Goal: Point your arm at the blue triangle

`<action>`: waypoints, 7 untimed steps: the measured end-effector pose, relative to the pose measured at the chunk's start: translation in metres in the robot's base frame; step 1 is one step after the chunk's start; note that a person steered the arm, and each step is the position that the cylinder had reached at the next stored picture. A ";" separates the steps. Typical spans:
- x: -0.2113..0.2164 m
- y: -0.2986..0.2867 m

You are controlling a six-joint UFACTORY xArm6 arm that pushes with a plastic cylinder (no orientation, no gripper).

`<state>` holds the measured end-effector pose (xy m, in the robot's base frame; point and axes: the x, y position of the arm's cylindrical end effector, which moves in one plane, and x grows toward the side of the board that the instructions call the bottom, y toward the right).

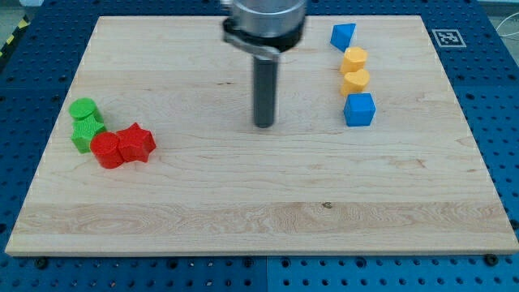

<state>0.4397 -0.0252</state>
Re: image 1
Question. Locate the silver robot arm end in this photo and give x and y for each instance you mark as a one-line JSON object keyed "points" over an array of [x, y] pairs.
{"points": [[264, 28]]}

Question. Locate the blue triangle block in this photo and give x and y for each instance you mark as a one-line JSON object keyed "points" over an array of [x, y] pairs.
{"points": [[342, 35]]}

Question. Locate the dark cylindrical pointer rod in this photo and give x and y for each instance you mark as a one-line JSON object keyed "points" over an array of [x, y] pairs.
{"points": [[264, 91]]}

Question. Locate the blue cube block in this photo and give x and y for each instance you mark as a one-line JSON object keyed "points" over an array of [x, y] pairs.
{"points": [[359, 109]]}

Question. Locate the yellow heart block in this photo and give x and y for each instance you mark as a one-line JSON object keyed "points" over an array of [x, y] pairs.
{"points": [[355, 82]]}

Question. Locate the red star block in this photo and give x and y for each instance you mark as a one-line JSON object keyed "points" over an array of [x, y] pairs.
{"points": [[135, 143]]}

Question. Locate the yellow hexagon block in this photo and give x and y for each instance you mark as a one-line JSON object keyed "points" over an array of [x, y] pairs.
{"points": [[354, 59]]}

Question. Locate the red cylinder block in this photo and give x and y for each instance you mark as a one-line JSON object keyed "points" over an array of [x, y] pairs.
{"points": [[104, 147]]}

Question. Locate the wooden board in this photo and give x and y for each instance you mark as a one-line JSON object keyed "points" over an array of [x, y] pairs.
{"points": [[412, 183]]}

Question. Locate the green star block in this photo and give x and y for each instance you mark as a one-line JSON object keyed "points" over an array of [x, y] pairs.
{"points": [[84, 131]]}

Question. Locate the green cylinder block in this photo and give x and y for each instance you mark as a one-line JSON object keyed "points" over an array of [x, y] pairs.
{"points": [[83, 108]]}

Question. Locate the fiducial marker tag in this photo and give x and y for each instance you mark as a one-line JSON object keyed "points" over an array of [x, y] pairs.
{"points": [[448, 38]]}

